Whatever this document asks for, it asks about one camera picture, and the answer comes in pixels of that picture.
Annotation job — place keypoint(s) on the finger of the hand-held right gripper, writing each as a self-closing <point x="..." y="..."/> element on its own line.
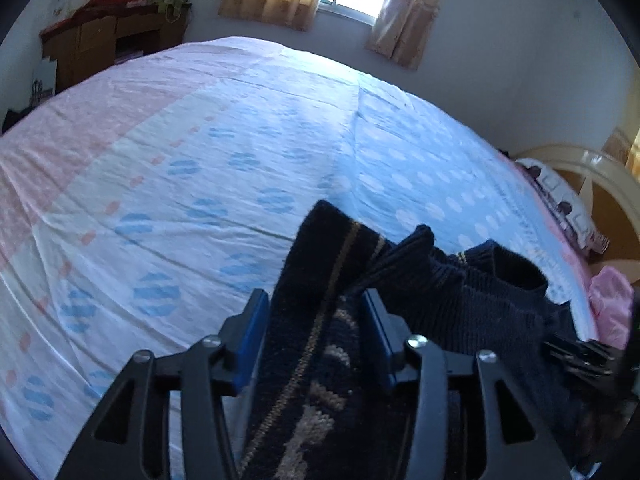
<point x="585" y="357"/>

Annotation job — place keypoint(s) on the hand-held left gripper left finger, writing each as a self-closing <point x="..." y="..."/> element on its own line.
<point x="247" y="330"/>

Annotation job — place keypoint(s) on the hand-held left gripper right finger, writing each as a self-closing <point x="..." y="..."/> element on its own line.
<point x="377" y="325"/>

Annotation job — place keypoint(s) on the navy patterned knit sweater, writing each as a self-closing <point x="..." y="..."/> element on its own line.
<point x="330" y="270"/>

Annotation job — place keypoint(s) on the pink quilt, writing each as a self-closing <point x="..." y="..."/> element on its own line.
<point x="612" y="300"/>

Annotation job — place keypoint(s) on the white patterned pillow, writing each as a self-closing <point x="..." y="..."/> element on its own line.
<point x="565" y="200"/>

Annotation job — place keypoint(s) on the cream and wood bed headboard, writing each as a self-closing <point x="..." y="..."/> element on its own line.
<point x="600" y="195"/>

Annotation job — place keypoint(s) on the bed with pastel dotted sheet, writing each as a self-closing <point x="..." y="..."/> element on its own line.
<point x="225" y="135"/>

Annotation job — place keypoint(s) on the yellow curtain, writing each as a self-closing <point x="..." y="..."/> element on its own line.
<point x="634" y="155"/>

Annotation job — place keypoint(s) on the black bag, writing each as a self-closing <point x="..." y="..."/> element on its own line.
<point x="15" y="119"/>

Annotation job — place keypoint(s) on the white paper bag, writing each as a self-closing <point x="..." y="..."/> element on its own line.
<point x="44" y="82"/>

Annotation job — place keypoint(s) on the brown wooden desk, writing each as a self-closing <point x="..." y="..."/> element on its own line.
<point x="100" y="40"/>

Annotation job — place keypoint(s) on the green cloth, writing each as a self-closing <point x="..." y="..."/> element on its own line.
<point x="172" y="2"/>

